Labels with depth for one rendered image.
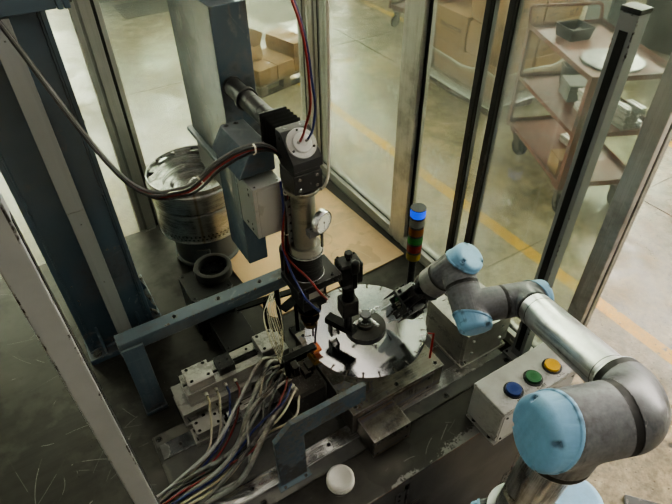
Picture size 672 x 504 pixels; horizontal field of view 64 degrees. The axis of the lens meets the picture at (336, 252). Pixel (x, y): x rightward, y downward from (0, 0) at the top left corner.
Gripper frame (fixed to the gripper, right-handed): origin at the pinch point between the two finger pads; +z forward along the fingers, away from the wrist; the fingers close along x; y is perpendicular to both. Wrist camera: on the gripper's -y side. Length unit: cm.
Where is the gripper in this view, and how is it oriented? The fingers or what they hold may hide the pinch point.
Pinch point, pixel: (391, 314)
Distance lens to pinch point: 146.7
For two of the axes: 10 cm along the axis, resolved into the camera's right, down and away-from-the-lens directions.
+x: 5.0, 8.3, -2.2
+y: -7.3, 2.8, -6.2
